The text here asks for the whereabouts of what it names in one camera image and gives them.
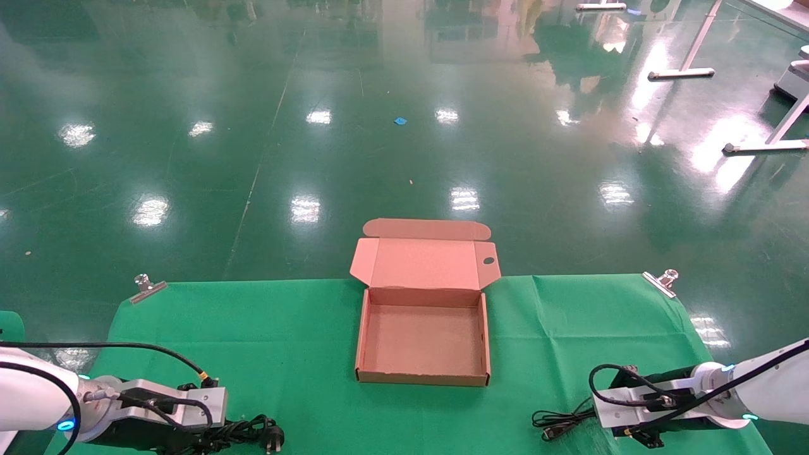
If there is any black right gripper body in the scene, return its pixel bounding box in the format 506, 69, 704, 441
609, 367, 696, 391

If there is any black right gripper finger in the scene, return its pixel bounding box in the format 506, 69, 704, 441
623, 425, 666, 449

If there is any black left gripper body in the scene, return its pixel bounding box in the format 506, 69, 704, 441
88, 420, 219, 455

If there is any black wired computer mouse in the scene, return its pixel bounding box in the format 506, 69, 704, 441
532, 398, 598, 441

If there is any black power cable with plug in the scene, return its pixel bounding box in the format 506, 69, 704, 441
190, 414, 286, 454

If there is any open brown cardboard box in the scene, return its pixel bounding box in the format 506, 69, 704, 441
349, 218, 502, 387

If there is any silver binder clip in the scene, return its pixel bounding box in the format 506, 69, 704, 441
642, 269, 679, 298
130, 274, 168, 305

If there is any green table cloth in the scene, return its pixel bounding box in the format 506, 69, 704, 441
44, 274, 773, 455

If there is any green fabric patch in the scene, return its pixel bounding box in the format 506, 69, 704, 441
0, 311, 25, 345

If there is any gray machine base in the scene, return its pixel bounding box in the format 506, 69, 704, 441
772, 45, 809, 102

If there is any white table top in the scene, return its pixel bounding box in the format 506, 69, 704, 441
739, 0, 809, 33

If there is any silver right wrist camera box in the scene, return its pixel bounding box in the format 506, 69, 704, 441
593, 379, 696, 430

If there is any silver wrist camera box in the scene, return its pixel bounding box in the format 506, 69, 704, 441
593, 379, 696, 430
119, 379, 227, 430

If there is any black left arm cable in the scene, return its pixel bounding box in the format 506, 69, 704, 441
0, 341, 220, 387
0, 361, 83, 455

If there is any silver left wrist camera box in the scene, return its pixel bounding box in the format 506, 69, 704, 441
119, 379, 227, 430

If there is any white table leg frame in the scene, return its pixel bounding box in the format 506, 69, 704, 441
722, 95, 809, 155
648, 0, 724, 81

